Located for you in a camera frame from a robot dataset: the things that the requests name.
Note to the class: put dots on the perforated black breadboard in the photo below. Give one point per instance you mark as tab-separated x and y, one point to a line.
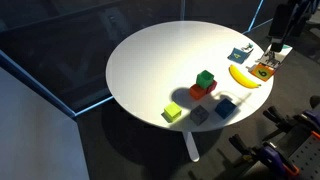
304	154

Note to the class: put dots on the grey block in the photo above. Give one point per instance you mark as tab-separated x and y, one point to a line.
198	115

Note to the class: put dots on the black purple clamp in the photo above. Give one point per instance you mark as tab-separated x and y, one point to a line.
286	123

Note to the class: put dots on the yellow banana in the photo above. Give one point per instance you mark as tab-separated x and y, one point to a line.
240	78

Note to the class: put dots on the yellow-green block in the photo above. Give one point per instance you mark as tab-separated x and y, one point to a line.
172	111

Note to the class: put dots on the blue number four cube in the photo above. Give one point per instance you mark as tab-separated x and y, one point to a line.
238	55

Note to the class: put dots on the red block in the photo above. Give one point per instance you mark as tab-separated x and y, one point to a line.
211	87

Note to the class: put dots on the round white table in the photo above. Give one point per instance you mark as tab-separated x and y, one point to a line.
157	65

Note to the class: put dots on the purple orange clamp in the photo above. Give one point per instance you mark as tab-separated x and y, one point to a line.
266	154

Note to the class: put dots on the green block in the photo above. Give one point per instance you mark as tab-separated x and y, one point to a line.
204	79

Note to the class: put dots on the blue block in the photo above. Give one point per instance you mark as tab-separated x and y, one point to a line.
225	108

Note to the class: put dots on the orange number six cube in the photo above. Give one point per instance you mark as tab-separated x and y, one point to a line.
262	72

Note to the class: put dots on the orange block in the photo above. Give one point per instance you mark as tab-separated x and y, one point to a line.
196	92

